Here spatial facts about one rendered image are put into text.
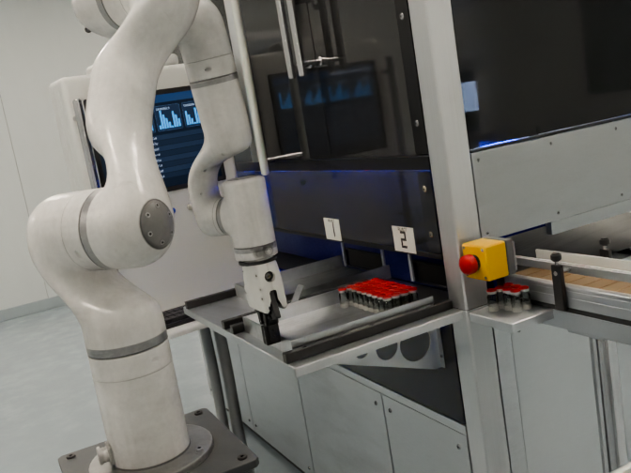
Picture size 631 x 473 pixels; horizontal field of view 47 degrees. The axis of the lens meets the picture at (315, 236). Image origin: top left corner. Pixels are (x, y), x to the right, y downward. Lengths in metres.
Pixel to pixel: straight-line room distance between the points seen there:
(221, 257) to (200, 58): 1.14
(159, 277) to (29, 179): 4.57
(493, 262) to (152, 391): 0.71
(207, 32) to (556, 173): 0.83
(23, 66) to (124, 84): 5.72
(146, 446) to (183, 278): 1.24
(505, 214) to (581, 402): 0.51
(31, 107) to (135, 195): 5.80
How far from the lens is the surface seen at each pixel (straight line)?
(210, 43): 1.33
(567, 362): 1.79
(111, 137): 1.08
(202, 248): 2.33
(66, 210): 1.08
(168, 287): 2.30
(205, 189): 1.42
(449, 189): 1.50
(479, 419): 1.64
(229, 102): 1.33
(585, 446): 1.90
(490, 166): 1.56
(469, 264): 1.45
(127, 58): 1.14
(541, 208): 1.66
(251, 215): 1.37
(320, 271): 2.10
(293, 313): 1.69
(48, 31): 6.91
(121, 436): 1.13
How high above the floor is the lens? 1.34
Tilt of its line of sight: 10 degrees down
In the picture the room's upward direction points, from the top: 10 degrees counter-clockwise
